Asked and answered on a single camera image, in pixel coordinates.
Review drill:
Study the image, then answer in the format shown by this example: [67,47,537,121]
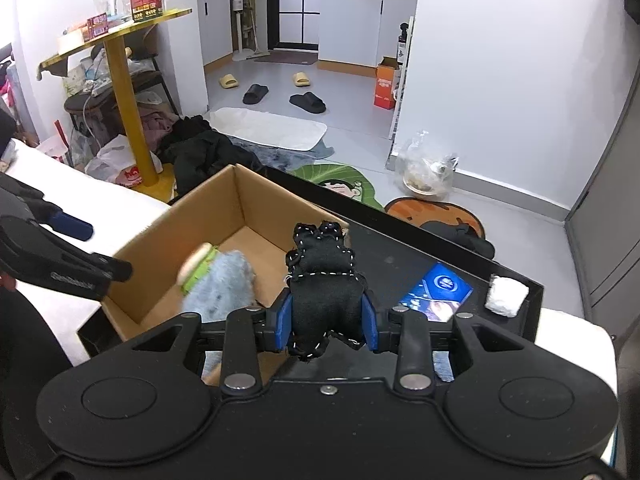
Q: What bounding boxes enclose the white standing fan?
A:
[231,0,255,62]

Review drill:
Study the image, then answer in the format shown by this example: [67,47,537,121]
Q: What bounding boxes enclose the yellow round table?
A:
[37,8,192,203]

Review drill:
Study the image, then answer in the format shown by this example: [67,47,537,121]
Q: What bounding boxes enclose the white floor mat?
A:
[205,107,328,152]

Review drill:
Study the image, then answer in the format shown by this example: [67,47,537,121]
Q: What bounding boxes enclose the blue fluffy plush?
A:
[182,250,256,323]

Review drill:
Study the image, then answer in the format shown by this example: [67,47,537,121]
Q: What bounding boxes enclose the clear plastic bag with bowl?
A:
[395,130,459,200]

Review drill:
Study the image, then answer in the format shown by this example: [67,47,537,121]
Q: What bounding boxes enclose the blue tissue packet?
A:
[399,263,473,323]

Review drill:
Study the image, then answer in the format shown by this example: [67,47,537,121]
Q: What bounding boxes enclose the grey blue fluffy rug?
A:
[230,136,335,172]

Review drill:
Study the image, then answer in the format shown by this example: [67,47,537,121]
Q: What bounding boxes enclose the green leaf cartoon rug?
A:
[291,164,383,210]

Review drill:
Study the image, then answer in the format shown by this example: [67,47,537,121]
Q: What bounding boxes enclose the red box on table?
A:
[129,0,163,23]

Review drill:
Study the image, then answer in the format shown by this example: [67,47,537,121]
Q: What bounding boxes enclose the yellow slipper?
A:
[218,74,239,89]
[293,72,310,88]

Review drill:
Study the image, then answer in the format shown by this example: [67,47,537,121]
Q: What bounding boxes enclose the black shoes on rug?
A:
[421,221,496,259]

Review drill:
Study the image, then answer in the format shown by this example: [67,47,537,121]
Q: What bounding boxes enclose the right black slipper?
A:
[288,91,326,115]

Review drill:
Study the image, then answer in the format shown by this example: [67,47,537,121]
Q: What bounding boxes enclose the left black slipper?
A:
[243,84,269,105]

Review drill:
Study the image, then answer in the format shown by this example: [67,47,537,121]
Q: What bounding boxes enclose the brown cardboard box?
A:
[102,166,363,359]

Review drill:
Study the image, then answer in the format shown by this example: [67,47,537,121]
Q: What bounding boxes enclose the orange cardboard box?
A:
[373,56,399,110]

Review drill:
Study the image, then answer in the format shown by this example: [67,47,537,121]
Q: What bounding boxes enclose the burger plush toy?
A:
[176,243,219,296]

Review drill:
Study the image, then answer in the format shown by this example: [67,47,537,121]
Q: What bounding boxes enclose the white kitchen cabinet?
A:
[318,0,418,70]

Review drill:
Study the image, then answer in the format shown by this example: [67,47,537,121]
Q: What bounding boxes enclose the left yellow slipper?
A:
[218,74,239,89]

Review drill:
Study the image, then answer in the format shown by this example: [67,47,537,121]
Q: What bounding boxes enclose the black clothes pile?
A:
[155,115,262,200]

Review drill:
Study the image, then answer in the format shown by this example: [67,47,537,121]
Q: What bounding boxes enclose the black tray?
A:
[101,165,542,340]

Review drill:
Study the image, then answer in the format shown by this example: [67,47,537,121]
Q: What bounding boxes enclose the white red plastic bag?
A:
[85,136,142,188]

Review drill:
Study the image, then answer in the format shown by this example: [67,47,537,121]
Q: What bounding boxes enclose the black slipper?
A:
[243,84,269,105]
[288,91,326,115]

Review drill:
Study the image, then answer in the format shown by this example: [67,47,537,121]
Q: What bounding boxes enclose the right yellow slipper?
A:
[293,72,310,88]

